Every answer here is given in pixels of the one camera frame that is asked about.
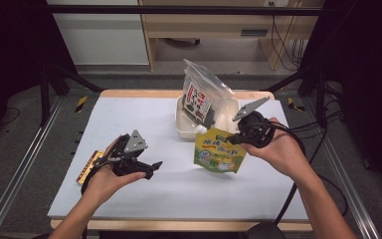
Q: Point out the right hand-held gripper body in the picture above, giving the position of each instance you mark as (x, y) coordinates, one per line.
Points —
(257, 132)

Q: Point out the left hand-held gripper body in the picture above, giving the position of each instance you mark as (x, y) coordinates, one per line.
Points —
(126, 159)

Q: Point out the green yellow spout pouch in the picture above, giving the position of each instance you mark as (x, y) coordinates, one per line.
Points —
(217, 154)

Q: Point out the orange brown snack packet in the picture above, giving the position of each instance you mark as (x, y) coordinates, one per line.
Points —
(87, 167)

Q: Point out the white plastic container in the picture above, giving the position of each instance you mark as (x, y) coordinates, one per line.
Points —
(184, 127)

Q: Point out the clear bag of dark seaweed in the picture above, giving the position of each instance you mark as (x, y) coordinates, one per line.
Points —
(199, 99)

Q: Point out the person's right hand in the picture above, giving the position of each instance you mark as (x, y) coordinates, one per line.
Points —
(283, 152)

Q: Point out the person's left hand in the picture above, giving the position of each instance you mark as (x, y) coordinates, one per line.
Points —
(104, 186)

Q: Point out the pale grey table mat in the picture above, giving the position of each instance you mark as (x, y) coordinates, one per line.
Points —
(136, 119)

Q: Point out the yellow black floor tape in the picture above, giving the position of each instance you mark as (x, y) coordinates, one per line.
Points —
(293, 104)
(81, 103)

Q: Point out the black metal stand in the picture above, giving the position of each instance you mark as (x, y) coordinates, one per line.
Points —
(44, 96)
(321, 99)

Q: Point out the dark rounded object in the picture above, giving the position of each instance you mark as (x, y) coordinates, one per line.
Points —
(265, 231)

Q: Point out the white cabinet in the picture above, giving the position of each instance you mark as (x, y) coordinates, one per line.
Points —
(102, 40)

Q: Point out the black curtain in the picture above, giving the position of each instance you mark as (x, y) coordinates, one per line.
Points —
(10, 49)
(368, 66)

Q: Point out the black horizontal bar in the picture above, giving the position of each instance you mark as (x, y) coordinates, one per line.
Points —
(179, 10)

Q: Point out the aluminium floor rail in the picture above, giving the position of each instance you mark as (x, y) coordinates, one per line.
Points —
(344, 179)
(20, 166)

